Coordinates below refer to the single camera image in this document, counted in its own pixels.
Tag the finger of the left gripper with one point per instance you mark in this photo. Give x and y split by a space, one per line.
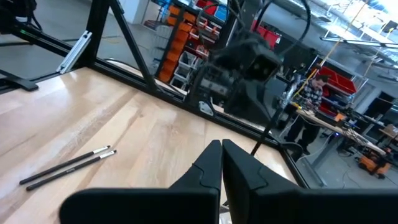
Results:
252 102

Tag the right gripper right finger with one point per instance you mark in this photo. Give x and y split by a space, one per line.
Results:
245 180

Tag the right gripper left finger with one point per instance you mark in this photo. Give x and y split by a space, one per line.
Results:
208 169

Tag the person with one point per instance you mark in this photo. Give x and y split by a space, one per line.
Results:
312 93

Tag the wooden top desk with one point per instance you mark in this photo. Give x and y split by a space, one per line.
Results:
323 123

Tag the rack with red bins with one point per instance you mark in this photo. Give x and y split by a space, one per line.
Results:
339 82

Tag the orange floor machine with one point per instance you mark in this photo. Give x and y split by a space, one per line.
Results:
371 163

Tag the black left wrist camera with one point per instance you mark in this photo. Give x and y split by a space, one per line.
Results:
262 67

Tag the silver aluminium bracket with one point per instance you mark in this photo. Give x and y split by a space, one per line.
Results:
74 51

